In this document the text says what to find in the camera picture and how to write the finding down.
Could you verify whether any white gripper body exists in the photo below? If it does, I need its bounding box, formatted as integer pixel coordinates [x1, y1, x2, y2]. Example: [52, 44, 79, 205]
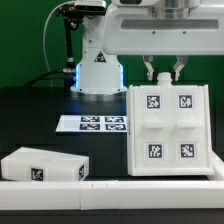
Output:
[102, 4, 224, 56]

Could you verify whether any white front fence bar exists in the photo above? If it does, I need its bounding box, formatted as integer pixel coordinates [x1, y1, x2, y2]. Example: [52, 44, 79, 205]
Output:
[0, 181, 224, 210]

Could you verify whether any white marker sheet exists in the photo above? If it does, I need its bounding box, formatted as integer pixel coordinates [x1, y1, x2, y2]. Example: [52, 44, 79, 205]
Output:
[56, 115, 127, 133]

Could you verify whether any black camera stand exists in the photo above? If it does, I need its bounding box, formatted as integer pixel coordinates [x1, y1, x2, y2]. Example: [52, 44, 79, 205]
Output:
[55, 0, 107, 70]

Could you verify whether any white cabinet door panel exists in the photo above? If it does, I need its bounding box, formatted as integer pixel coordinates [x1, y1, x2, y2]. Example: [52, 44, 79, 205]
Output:
[171, 86, 207, 168]
[134, 88, 171, 169]

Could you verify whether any white cabinet body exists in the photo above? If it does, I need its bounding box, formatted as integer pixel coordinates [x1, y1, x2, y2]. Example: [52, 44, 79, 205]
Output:
[126, 72, 214, 176]

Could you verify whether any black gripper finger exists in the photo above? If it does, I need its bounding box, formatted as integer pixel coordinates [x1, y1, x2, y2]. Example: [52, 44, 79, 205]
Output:
[143, 55, 155, 81]
[171, 55, 188, 81]

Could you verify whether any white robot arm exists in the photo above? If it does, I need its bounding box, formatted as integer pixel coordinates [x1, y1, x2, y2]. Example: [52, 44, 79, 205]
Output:
[102, 0, 224, 79]

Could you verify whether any white cabinet top block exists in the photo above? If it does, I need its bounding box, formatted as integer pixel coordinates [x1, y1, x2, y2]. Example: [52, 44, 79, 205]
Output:
[1, 147, 89, 182]

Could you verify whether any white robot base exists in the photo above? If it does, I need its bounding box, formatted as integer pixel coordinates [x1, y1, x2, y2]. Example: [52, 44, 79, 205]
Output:
[70, 16, 127, 101]

